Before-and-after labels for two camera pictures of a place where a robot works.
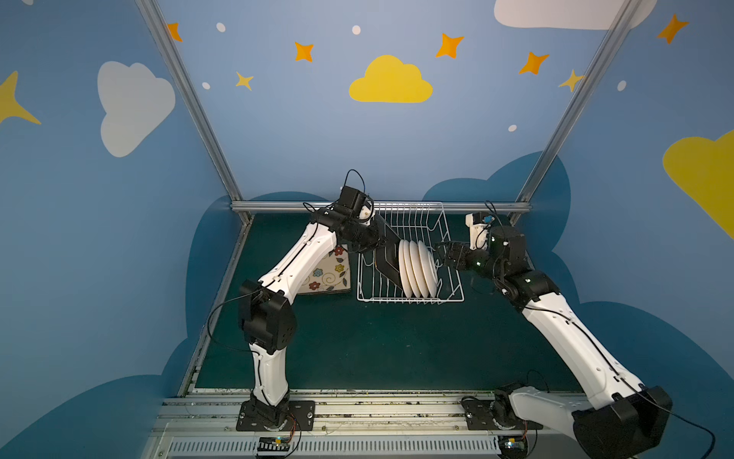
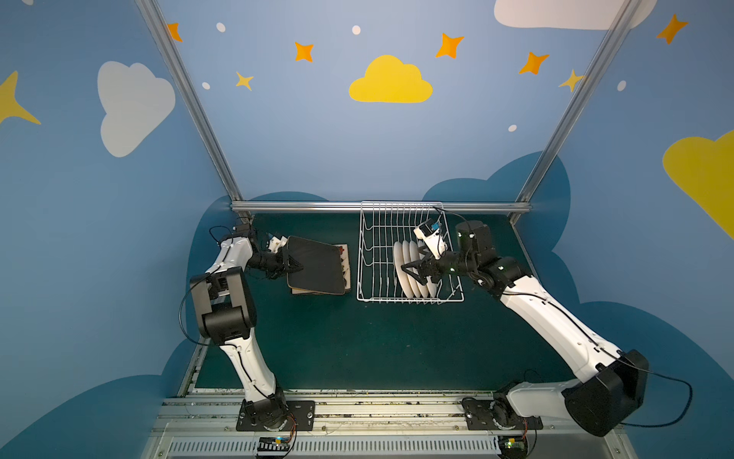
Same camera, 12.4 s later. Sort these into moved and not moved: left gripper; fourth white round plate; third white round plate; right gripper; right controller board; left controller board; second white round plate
Moved: left gripper; right gripper
Not moved: left controller board; fourth white round plate; second white round plate; right controller board; third white round plate
